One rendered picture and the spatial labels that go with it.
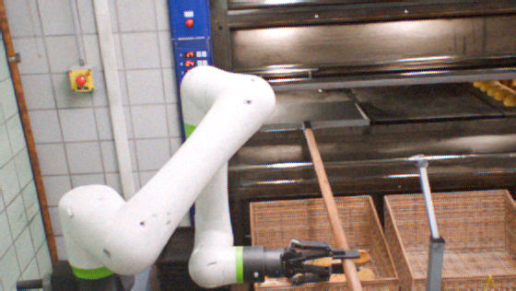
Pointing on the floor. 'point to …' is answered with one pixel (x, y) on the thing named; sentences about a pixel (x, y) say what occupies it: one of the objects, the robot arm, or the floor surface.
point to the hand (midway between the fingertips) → (345, 261)
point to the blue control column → (189, 40)
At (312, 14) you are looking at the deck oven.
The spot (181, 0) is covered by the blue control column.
